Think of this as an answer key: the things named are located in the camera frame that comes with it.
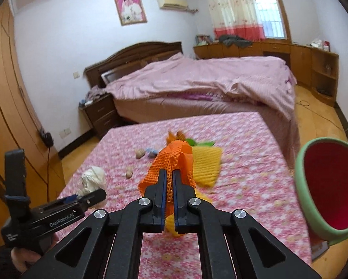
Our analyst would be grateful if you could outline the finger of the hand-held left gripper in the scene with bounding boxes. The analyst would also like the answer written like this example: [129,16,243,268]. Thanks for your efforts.
[58,195,79,205]
[77,188,107,210]

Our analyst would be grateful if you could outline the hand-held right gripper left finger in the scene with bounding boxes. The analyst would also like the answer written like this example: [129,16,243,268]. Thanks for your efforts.
[18,169,167,279]

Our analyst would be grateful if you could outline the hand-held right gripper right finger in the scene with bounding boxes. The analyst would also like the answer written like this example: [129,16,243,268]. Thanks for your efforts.
[172,170,321,279]

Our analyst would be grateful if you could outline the orange foam net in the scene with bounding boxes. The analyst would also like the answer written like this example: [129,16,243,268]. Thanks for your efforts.
[137,139,196,216]

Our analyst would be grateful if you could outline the yellow foam net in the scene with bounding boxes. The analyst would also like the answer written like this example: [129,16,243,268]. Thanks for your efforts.
[165,147,223,237]

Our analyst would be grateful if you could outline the green wrapper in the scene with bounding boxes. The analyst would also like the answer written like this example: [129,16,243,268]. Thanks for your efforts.
[186,138,216,148]

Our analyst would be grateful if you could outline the orange wrapper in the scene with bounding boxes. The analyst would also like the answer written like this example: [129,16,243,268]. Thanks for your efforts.
[167,131,187,143]

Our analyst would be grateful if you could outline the red bin with green rim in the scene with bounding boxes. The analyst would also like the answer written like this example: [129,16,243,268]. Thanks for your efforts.
[294,139,348,246]

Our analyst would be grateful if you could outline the person's left forearm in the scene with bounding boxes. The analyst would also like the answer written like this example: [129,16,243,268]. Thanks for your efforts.
[0,246,20,279]

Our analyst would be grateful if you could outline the person's left hand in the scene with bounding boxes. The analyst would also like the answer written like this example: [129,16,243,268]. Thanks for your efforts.
[10,232,60,274]

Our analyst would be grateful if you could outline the black charger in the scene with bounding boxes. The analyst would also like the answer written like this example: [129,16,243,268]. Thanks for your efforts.
[40,128,54,147]

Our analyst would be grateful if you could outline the dark wooden nightstand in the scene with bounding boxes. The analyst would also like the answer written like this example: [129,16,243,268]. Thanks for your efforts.
[79,93,119,140]

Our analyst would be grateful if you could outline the pile of clothes on nightstand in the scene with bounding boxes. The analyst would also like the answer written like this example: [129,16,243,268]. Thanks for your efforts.
[85,86,107,102]

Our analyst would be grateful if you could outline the light wooden wardrobe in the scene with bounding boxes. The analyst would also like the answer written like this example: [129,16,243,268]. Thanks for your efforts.
[0,0,65,247]

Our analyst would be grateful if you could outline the bed with pink blanket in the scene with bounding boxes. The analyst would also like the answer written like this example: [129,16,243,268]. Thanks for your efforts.
[104,53,297,121]

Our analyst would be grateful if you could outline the dark wooden bed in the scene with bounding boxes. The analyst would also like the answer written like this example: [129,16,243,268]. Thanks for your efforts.
[84,41,301,152]

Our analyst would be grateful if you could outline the flat printed box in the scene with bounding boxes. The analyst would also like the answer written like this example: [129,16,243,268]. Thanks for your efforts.
[311,240,328,260]

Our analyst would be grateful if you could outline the dark grey clothes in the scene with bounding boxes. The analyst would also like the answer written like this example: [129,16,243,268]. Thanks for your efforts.
[219,34,253,48]

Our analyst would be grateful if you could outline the light wooden cabinet desk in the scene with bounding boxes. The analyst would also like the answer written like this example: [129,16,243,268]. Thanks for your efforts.
[193,41,340,107]

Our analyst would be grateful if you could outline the framed wedding photo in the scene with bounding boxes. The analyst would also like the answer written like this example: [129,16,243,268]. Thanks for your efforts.
[114,0,148,26]

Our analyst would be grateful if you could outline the floral curtain with red hem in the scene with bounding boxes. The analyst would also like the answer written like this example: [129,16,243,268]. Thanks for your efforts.
[204,0,266,43]

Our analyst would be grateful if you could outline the barred window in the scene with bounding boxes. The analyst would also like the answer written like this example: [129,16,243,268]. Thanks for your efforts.
[251,0,291,40]

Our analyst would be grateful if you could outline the black charger cable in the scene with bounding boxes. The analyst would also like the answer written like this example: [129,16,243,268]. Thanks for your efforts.
[45,147,52,186]

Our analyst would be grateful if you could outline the thin floor cable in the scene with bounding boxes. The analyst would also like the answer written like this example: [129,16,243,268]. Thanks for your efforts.
[296,100,348,131]

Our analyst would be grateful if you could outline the wall air conditioner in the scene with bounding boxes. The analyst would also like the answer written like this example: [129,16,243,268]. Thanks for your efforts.
[157,0,189,10]

